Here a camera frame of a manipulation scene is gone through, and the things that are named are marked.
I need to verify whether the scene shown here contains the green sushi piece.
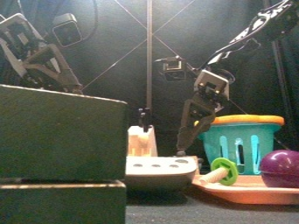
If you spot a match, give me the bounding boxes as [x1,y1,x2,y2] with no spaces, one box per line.
[198,157,239,187]

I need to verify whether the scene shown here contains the teal basket with orange rim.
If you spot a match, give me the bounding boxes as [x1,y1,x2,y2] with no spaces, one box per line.
[197,114,285,176]

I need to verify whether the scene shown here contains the small black toy faucet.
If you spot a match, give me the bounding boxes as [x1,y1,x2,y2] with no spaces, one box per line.
[136,107,153,133]

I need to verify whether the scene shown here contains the white tray with holes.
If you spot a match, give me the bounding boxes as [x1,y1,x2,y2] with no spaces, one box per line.
[122,155,200,191]

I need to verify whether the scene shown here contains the large dark green box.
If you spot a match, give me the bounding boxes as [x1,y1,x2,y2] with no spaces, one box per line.
[0,84,129,182]

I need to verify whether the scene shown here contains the purple toy ball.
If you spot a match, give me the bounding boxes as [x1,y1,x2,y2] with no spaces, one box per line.
[259,149,299,189]

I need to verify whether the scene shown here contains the orange tray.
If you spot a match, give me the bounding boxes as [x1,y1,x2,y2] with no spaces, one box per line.
[190,173,299,206]

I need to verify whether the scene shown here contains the flat dark green box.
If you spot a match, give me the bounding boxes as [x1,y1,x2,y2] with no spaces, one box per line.
[0,179,128,224]

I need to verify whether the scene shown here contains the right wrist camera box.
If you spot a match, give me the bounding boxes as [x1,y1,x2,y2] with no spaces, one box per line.
[153,55,189,82]

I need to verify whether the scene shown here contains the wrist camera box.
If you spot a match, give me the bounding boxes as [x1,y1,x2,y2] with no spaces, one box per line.
[153,55,189,82]
[50,12,84,48]

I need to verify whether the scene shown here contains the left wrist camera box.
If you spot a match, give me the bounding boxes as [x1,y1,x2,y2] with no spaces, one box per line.
[50,12,84,48]

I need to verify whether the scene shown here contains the dark slanted frame pole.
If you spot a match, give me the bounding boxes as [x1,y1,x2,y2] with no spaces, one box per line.
[263,0,295,144]

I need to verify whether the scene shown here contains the vertical metal frame pole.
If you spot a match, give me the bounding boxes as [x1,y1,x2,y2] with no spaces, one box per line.
[145,0,154,110]

